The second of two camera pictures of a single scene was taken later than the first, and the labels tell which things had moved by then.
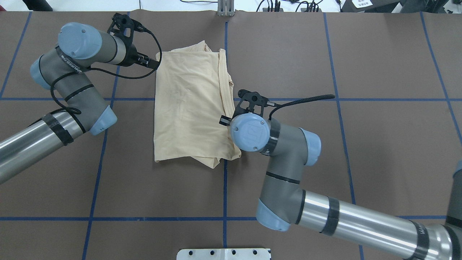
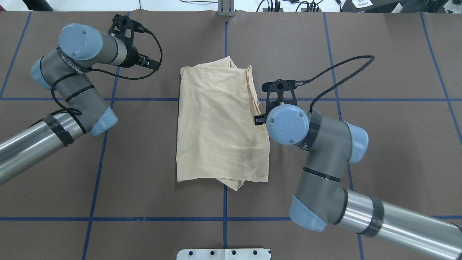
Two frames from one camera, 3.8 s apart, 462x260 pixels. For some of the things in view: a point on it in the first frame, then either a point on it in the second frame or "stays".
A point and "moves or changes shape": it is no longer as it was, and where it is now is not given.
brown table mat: x=389 y=140 stays
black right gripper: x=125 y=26 stays
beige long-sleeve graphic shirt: x=193 y=88 moves or changes shape
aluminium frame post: x=225 y=8 stays
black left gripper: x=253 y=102 -> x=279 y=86
